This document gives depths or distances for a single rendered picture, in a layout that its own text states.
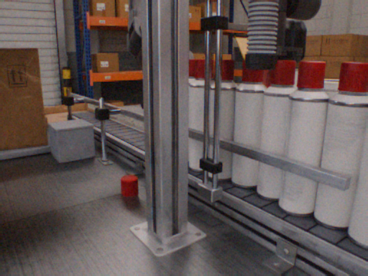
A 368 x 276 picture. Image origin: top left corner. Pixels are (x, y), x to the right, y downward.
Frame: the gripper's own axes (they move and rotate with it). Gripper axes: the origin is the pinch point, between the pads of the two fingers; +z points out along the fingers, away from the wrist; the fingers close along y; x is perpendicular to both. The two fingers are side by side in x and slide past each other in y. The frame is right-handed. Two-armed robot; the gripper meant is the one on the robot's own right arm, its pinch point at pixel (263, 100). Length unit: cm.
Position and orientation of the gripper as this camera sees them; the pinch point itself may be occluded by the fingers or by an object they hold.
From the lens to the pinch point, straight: 55.6
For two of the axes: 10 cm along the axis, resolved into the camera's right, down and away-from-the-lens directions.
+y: -5.7, -2.2, 7.9
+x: -8.2, 1.5, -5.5
